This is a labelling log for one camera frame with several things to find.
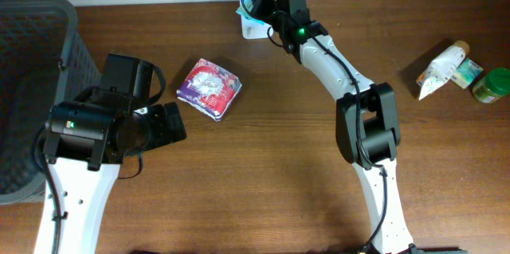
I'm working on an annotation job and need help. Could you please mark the green Kleenex tissue pack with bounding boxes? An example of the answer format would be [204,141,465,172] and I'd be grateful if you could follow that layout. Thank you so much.
[451,58,484,89]

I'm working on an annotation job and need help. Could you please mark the green lid jar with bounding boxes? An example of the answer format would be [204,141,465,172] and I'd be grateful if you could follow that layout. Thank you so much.
[473,68,509,104]

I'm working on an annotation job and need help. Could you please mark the grey plastic mesh basket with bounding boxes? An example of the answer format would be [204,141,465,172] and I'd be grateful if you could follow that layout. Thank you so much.
[1,0,101,205]

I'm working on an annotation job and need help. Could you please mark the red purple pad pack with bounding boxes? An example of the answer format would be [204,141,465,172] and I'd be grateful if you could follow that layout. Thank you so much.
[176,58,242,122]

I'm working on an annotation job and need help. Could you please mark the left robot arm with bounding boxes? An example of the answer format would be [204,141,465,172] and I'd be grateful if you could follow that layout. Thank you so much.
[32,54,186,253]

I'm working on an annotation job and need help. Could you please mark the white barcode scanner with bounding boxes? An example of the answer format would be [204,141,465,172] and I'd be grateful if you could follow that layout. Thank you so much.
[237,0,273,40]

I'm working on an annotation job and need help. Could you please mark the white tube gold cap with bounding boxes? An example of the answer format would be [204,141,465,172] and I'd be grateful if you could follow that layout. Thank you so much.
[416,41,470,100]

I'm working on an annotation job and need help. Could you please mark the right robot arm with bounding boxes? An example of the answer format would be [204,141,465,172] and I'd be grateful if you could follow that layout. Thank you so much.
[240,0,418,253]

